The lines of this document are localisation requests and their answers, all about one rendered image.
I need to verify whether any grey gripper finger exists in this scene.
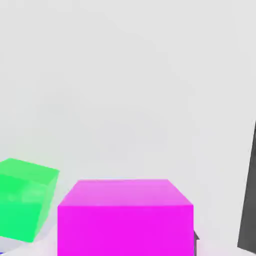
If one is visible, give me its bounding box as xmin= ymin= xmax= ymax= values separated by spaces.
xmin=193 ymin=229 xmax=200 ymax=256

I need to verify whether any small magenta cube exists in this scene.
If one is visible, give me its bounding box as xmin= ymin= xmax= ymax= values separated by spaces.
xmin=57 ymin=178 xmax=195 ymax=256

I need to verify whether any small green cube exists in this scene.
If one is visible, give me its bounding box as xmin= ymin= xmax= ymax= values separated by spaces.
xmin=0 ymin=157 xmax=61 ymax=244

